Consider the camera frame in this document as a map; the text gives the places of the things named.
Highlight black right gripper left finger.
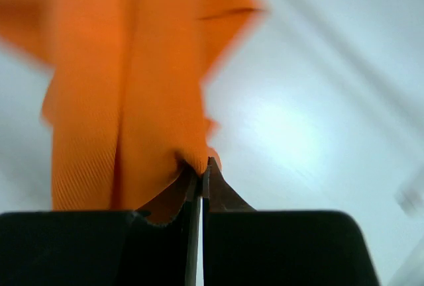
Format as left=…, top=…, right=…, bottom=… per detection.
left=1, top=167, right=199, bottom=285

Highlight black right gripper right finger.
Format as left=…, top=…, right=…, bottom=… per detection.
left=202, top=158, right=379, bottom=285

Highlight orange trousers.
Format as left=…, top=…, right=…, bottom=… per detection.
left=1, top=0, right=261, bottom=223

